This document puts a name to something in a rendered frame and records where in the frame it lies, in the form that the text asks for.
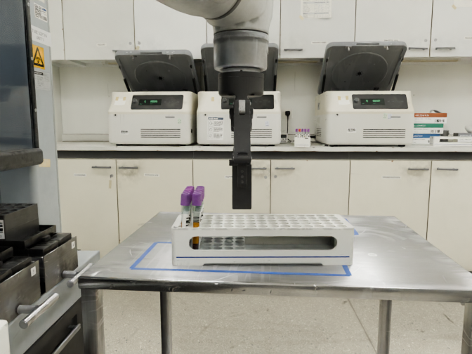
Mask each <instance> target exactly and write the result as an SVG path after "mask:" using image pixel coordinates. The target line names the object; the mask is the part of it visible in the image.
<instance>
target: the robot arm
mask: <svg viewBox="0 0 472 354"><path fill-rule="evenodd" d="M156 1H158V2H159V3H161V4H164V5H165V6H168V7H169V8H172V9H174V10H176V11H179V12H181V13H185V14H188V15H192V16H197V17H202V18H204V19H205V20H206V21H207V22H208V23H209V24H210V25H212V26H213V31H214V39H213V43H214V69H215V70H217V71H219V72H221V73H219V74H218V94H219V96H221V97H226V98H235V99H234V102H233V105H234V106H233V107H232V108H229V118H230V120H231V131H232V132H234V148H233V149H232V151H233V154H232V155H233V157H232V159H229V166H232V209H251V161H252V157H251V132H250V131H251V130H252V119H253V115H254V109H253V108H250V106H251V101H250V100H249V99H248V98H255V97H261V96H262V95H263V79H264V73H261V72H262V71H265V70H266V69H267V67H268V66H267V56H268V43H269V38H268V34H269V27H270V22H271V20H272V17H273V2H274V0H156Z"/></svg>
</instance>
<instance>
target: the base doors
mask: <svg viewBox="0 0 472 354"><path fill-rule="evenodd" d="M92 166H111V169H97V168H91V167H92ZM122 166H123V167H136V166H137V167H138V169H119V167H122ZM251 167H252V168H263V167H265V168H267V169H266V170H264V169H252V170H251V209H232V179H231V178H225V176H231V175H232V166H229V159H194V160H193V170H192V159H58V177H59V189H60V212H61V223H62V232H67V233H72V237H75V236H77V249H81V251H100V259H101V258H102V257H104V255H106V254H107V253H108V252H110V251H111V250H113V249H114V248H115V247H116V246H117V245H118V244H119V241H120V243H121V242H123V241H124V240H125V239H126V238H127V237H128V236H130V235H131V234H132V233H134V232H135V231H136V230H137V229H139V228H140V227H141V226H142V225H144V224H145V223H146V222H148V221H149V220H150V219H151V218H152V217H154V216H155V215H156V214H158V213H159V212H161V211H168V212H181V193H183V191H184V189H185V188H186V187H187V186H194V187H195V188H196V187H197V186H204V213H242V214H269V213H271V214H339V215H351V216H394V217H396V218H397V219H399V220H400V221H402V222H403V223H404V224H405V225H407V226H408V227H410V228H411V229H413V231H415V232H416V233H418V234H419V235H421V236H422V237H423V238H424V239H425V240H427V241H428V242H430V243H431V244H432V245H433V246H435V247H436V248H438V249H439V250H441V251H442V252H443V253H444V254H446V255H447V256H449V257H450V258H451V259H452V260H454V261H455V262H457V263H458V264H459V265H460V266H462V267H463V268H465V269H466V270H467V271H472V161H408V160H271V188H270V160H252V161H251ZM276 167H278V168H291V167H293V168H295V169H275V168H276ZM408 168H411V169H423V168H426V169H429V170H428V171H426V170H408ZM437 168H442V169H452V168H455V169H458V171H448V170H437ZM74 173H85V174H86V176H74ZM144 173H154V174H159V177H156V176H144ZM110 174H112V175H113V177H110ZM349 174H350V177H349ZM274 175H277V178H274ZM264 176H267V178H266V179H265V178H264ZM381 176H401V179H389V178H381ZM109 180H111V181H112V187H111V189H109ZM348 192H349V195H348ZM118 207H119V208H118Z"/></svg>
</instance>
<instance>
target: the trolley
mask: <svg viewBox="0 0 472 354"><path fill-rule="evenodd" d="M178 215H181V212H168V211H160V212H159V213H158V214H156V215H155V216H154V217H152V218H151V219H150V220H149V221H148V222H146V223H145V224H144V225H142V226H141V227H140V228H139V229H137V230H136V231H135V232H134V233H132V234H131V235H130V236H128V237H127V238H126V239H125V240H124V241H123V242H121V243H120V244H118V245H117V246H116V247H115V248H114V249H113V250H111V251H110V252H108V253H107V254H106V255H104V257H102V258H101V259H100V260H99V261H97V262H96V263H94V264H93V265H92V266H91V267H90V268H89V269H87V270H86V271H85V272H83V273H82V274H81V275H80V276H79V277H78V288H79V289H81V309H82V322H83V335H84V354H105V333H104V318H103V289H109V290H129V291H160V316H161V342H162V354H172V323H171V292H186V293H205V294H244V295H263V296H301V297H320V298H340V299H378V300H380V303H379V330H378V344H377V354H389V350H390V337H391V313H392V300H397V301H435V302H455V303H460V304H461V305H463V306H464V323H463V332H462V341H461V354H472V274H471V273H470V272H469V271H467V270H466V269H465V268H463V267H462V266H460V265H459V264H458V263H457V262H455V261H454V260H452V259H451V258H450V257H449V256H447V255H446V254H444V253H443V252H442V251H441V250H439V249H438V248H436V247H435V246H433V245H432V244H431V243H430V242H428V241H427V240H425V239H424V238H423V237H422V236H421V235H419V234H418V233H416V232H415V231H413V229H411V228H410V227H408V226H407V225H405V224H404V223H403V222H402V221H400V220H399V219H397V218H396V217H394V216H351V215H341V216H342V217H343V218H344V219H346V220H347V221H348V222H349V223H350V224H351V225H352V226H353V227H354V243H353V264H352V265H322V264H204V265H172V246H171V227H172V225H173V224H174V222H175V220H176V219H177V217H178Z"/></svg>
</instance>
